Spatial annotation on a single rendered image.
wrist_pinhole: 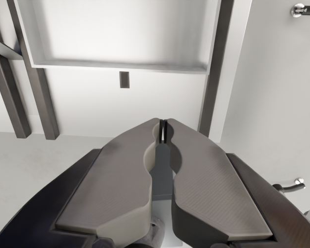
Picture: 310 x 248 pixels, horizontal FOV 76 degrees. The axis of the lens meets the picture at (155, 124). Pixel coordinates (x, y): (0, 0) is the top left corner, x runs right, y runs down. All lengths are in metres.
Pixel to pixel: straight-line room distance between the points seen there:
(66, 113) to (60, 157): 1.36
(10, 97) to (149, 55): 0.24
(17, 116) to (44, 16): 0.18
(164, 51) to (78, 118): 0.20
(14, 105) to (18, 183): 1.76
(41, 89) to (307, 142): 1.66
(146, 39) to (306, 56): 1.22
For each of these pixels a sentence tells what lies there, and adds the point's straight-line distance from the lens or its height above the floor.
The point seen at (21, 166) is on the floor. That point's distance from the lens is 1.98.
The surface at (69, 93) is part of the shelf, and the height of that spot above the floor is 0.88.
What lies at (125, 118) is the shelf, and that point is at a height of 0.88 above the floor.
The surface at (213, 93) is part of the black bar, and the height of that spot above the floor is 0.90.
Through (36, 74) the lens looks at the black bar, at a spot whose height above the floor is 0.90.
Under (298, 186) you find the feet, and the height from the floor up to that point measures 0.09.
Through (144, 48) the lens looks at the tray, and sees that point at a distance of 0.33.
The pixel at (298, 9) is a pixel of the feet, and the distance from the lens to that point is 1.35.
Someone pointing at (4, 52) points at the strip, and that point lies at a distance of 0.39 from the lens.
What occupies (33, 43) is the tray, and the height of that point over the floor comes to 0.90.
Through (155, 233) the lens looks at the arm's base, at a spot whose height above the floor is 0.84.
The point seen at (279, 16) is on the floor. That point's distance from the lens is 1.34.
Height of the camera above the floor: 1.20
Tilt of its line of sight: 61 degrees down
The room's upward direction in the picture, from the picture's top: 175 degrees counter-clockwise
